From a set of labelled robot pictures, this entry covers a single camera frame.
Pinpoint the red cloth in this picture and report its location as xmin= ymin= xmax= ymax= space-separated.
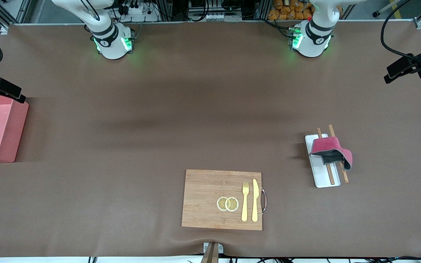
xmin=309 ymin=136 xmax=353 ymax=171

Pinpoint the white power strip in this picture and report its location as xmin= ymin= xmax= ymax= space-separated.
xmin=117 ymin=0 xmax=160 ymax=22

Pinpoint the pile of orange items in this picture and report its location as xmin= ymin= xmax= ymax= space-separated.
xmin=268 ymin=0 xmax=314 ymax=21

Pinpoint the yellow knife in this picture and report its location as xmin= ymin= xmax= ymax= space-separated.
xmin=251 ymin=179 xmax=259 ymax=222

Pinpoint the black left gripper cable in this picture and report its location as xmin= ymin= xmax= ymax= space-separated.
xmin=380 ymin=0 xmax=421 ymax=68

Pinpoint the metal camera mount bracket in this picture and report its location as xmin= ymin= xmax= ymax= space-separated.
xmin=200 ymin=242 xmax=224 ymax=263

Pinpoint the white rod black tip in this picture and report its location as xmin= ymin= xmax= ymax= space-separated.
xmin=373 ymin=3 xmax=398 ymax=18

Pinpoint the brown table mat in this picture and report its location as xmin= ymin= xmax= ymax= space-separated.
xmin=0 ymin=20 xmax=421 ymax=258

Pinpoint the white rectangular tray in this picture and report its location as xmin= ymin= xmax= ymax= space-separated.
xmin=304 ymin=133 xmax=341 ymax=188

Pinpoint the wooden cutting board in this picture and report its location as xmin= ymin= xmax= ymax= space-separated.
xmin=181 ymin=169 xmax=263 ymax=231

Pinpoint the yellow fork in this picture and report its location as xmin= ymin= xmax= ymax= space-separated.
xmin=241 ymin=182 xmax=250 ymax=222

